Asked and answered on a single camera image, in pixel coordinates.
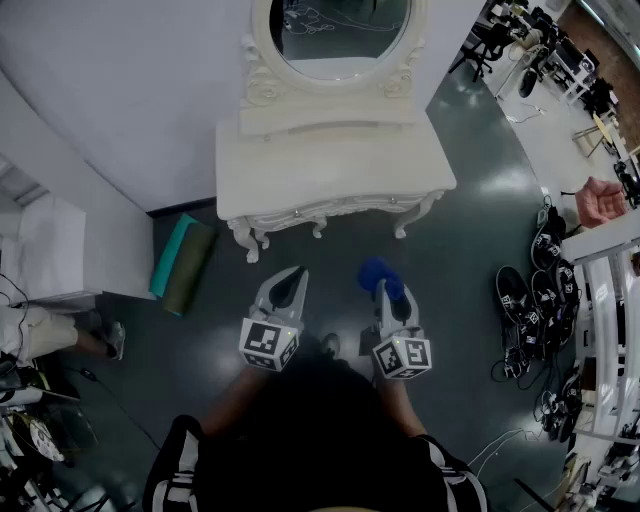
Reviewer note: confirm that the black office chair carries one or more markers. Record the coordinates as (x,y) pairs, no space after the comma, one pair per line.
(487,42)

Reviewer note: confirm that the blue cloth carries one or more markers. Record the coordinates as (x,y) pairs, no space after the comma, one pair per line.
(375,275)

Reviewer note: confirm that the pink armchair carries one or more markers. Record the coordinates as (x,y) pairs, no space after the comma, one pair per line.
(600,200)

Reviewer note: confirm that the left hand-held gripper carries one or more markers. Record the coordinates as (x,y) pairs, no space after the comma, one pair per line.
(260,342)

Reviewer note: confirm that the pile of black devices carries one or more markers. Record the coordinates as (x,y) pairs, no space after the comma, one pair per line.
(515,295)

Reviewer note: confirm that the person's black striped shirt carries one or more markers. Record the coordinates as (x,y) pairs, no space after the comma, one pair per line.
(300,425)

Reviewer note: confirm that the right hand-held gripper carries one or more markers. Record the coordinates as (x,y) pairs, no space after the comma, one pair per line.
(405,357)

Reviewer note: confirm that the white dressing table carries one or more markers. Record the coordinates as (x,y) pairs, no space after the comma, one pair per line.
(330,170)

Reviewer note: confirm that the white framed round mirror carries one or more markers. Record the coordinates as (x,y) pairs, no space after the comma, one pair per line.
(340,45)

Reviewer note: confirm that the olive rolled mat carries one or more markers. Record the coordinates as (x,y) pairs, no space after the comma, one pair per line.
(187,275)

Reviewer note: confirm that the row of office desks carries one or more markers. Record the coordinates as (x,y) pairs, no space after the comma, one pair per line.
(565,65)

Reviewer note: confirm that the person's left forearm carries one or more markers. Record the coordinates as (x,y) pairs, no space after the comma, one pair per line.
(235,400)

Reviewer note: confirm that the person's right forearm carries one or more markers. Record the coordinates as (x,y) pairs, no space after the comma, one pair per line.
(400,405)

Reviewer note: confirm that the white low counter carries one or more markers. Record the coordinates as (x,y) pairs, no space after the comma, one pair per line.
(50,240)

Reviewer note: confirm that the person's shoe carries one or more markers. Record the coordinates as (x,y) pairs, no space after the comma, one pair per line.
(330,345)

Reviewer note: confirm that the white metal rack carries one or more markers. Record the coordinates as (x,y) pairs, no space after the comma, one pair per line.
(597,280)

